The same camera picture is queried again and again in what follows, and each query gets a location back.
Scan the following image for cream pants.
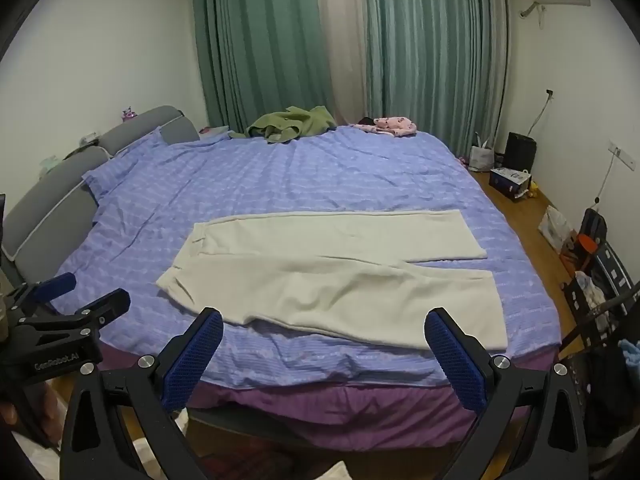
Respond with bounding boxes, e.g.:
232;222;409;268
156;209;508;352

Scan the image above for beige sheer curtain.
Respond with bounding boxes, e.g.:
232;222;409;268
312;0;371;128

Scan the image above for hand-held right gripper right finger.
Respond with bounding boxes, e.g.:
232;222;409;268
424;307;590;480

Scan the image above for green garment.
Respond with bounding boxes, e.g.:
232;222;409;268
246;106;338;143

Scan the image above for purple striped pillow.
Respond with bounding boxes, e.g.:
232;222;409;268
81;130;211;206

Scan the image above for purple striped duvet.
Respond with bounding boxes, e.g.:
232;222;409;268
50;125;561;391

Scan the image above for black metal rack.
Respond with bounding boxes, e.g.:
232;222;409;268
560;242;640;356

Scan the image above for green curtain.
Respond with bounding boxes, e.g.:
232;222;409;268
362;0;501;151
191;0;333;136

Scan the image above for grey padded headboard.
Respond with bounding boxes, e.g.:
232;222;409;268
0;105;201;286

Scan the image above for black backpack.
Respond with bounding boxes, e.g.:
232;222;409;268
580;207;608;256

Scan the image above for white paper bag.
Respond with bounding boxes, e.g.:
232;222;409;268
469;132;497;172

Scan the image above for black wall plug cable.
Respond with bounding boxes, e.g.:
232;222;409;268
520;89;555;136

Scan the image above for orange stool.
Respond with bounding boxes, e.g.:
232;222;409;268
562;234;598;273

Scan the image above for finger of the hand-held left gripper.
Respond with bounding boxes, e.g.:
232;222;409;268
20;288;132;336
7;272;77;321

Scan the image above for blue and white box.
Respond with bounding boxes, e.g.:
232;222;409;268
489;167;532;202

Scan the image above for white plastic bag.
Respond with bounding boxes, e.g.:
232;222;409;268
538;205;576;253

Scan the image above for white wall power strip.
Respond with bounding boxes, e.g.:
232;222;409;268
609;142;638;168

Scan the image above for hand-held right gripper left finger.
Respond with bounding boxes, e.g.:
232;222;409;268
59;306;224;480

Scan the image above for black power cable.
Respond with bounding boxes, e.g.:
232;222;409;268
594;152;617;211

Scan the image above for black speaker box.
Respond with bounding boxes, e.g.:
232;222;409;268
502;131;537;172

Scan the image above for pink patterned garment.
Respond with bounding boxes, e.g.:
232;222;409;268
356;116;417;138

